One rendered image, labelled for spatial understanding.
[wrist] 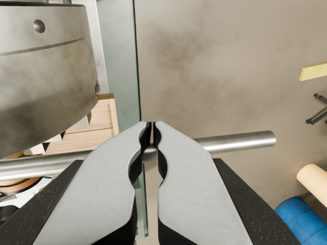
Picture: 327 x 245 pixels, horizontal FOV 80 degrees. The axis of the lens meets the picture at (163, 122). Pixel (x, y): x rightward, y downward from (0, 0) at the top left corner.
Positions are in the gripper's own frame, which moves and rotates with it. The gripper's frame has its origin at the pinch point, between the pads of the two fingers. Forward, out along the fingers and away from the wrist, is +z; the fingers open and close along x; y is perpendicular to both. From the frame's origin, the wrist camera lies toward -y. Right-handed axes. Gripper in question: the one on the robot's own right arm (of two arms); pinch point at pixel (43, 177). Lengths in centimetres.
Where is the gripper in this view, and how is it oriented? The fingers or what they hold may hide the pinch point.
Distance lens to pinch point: 43.7
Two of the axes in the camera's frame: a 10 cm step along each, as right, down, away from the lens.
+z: 9.6, -1.3, 2.3
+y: -0.1, 8.6, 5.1
